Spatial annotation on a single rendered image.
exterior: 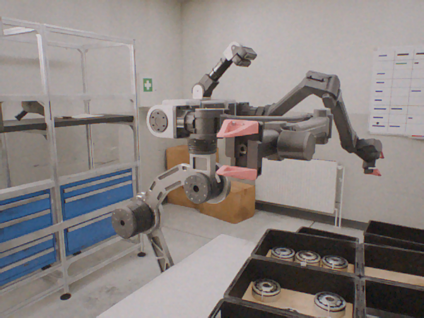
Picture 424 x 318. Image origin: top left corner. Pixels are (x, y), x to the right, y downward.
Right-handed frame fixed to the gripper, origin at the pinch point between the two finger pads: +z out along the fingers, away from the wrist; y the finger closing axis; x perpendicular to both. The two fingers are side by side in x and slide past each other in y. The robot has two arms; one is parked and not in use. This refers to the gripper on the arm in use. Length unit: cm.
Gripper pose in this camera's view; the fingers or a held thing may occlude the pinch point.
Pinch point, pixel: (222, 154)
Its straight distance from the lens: 57.8
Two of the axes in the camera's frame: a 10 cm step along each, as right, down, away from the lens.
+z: -5.4, 1.5, -8.3
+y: -0.1, 9.8, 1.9
